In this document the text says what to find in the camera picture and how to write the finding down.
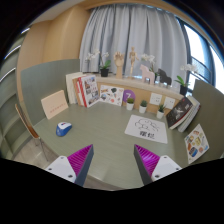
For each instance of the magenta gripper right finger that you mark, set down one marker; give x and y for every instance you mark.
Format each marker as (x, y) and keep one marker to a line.
(153, 167)

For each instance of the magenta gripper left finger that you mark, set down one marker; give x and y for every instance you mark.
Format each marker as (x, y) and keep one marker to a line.
(73, 168)

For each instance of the blue and white computer mouse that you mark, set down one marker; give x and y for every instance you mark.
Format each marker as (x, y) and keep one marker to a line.
(63, 128)

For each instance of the white paper with cloud drawing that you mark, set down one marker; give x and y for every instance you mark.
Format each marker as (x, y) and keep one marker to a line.
(147, 129)

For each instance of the colourful sticker sheet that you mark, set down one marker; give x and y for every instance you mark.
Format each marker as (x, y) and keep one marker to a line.
(196, 144)

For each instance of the small potted plant right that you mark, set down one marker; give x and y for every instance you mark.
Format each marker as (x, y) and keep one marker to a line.
(160, 112)

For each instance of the small potted plant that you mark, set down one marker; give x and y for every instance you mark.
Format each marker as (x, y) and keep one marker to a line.
(160, 112)
(130, 104)
(143, 106)

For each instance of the small potted plant middle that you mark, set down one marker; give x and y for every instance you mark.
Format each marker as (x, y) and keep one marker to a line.
(143, 106)

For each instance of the dark leaning book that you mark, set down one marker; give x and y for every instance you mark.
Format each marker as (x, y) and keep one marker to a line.
(177, 115)

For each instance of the pink card sign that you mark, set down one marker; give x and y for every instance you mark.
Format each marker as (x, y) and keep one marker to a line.
(54, 104)

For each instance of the small potted plant left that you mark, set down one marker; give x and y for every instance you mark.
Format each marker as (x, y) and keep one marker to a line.
(130, 104)

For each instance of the purple round number sign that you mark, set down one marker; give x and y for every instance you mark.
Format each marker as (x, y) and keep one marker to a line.
(128, 96)

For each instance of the illustrated white card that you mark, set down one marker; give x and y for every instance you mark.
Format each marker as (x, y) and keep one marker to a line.
(112, 95)

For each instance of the red and white standing book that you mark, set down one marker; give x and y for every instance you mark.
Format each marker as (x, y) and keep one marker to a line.
(89, 90)

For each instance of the black wooden horse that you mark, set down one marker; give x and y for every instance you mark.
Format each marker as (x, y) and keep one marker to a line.
(164, 78)

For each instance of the pink wooden horse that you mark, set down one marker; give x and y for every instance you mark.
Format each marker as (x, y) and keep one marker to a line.
(147, 74)

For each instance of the white orchid black pot left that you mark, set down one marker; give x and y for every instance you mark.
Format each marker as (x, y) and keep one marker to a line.
(105, 62)

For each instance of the white orchid black pot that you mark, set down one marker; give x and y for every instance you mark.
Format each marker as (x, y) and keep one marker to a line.
(105, 62)
(184, 85)

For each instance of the white orchid black pot right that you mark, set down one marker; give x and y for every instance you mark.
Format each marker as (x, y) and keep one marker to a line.
(184, 85)

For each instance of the white orchid middle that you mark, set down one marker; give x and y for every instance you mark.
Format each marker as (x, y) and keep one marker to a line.
(150, 59)

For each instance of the wooden mannequin figure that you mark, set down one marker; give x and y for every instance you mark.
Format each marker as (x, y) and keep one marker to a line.
(133, 57)

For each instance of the wooden hand model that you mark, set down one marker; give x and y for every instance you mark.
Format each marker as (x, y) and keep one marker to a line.
(119, 61)

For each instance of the grey curtain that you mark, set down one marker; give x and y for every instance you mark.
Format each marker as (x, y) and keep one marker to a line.
(134, 27)

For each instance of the white wall socket right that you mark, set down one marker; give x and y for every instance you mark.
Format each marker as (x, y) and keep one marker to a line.
(169, 102)

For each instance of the white wall socket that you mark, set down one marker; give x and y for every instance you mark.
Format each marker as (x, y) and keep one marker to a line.
(169, 102)
(155, 99)

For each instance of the white wall socket left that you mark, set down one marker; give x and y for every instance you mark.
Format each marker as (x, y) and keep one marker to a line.
(155, 99)

